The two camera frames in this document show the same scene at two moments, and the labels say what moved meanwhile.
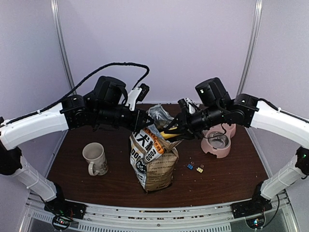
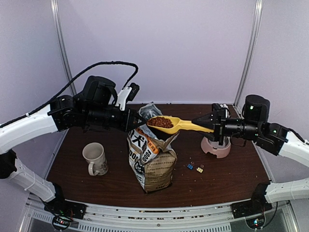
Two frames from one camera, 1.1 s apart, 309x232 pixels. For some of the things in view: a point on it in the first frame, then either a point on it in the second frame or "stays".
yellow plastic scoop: [166, 136] -> [167, 124]
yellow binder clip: [200, 169] stays
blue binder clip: [190, 166] stays
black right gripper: [183, 121] -> [218, 129]
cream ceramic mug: [94, 152] stays
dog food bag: [153, 156] stays
